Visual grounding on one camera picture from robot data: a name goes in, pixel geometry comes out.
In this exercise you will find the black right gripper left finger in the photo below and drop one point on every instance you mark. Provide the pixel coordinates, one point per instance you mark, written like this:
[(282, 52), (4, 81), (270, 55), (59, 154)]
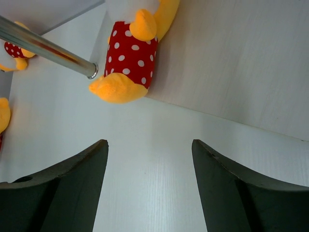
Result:
[(61, 198)]

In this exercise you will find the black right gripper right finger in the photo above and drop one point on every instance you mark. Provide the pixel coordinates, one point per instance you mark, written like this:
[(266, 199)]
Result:
[(235, 198)]

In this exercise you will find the orange plush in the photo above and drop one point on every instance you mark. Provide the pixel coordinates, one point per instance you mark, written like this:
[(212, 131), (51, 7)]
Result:
[(5, 115), (13, 57)]

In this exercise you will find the orange plush polka dress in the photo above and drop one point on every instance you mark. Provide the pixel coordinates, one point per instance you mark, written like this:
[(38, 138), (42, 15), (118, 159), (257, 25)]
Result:
[(138, 27)]

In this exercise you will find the white two-tier shelf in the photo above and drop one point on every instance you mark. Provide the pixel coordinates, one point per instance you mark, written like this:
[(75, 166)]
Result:
[(246, 61)]

